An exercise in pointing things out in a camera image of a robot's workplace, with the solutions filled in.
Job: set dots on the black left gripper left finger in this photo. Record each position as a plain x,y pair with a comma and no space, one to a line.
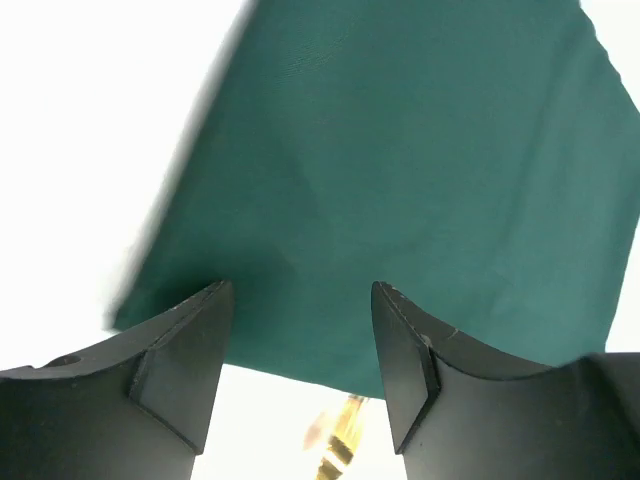
135,406

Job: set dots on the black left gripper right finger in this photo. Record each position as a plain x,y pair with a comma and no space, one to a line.
461,409

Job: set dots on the gold fork with dark handle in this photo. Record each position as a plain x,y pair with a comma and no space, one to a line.
335,436

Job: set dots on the dark green cloth placemat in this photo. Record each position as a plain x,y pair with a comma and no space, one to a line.
480,156

